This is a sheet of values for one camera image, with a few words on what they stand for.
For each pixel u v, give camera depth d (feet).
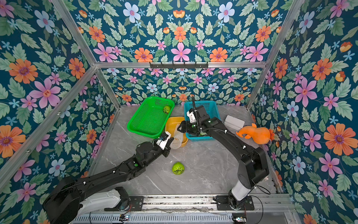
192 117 2.47
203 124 1.96
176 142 2.57
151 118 3.66
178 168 2.62
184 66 2.98
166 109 3.56
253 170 1.44
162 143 2.12
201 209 2.36
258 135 3.06
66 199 1.32
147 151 1.89
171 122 3.46
